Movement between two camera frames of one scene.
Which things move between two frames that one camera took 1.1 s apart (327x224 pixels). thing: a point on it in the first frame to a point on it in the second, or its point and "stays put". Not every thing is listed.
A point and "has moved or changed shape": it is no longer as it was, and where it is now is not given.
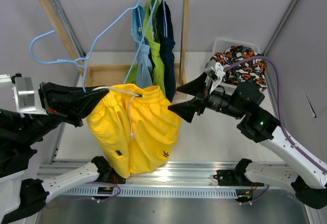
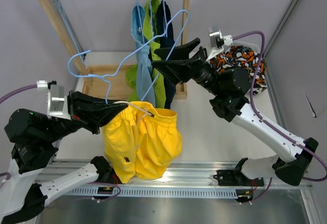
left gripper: x=71 y=103 to x=87 y=108
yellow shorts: x=136 y=128 has moved or changed shape
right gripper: x=186 y=109 to x=181 y=67
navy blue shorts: x=167 y=45 stays put
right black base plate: x=236 y=177 stays put
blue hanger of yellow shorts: x=82 y=59 to x=107 y=76
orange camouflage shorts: x=254 y=71 stays put
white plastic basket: x=220 y=45 to x=255 y=44
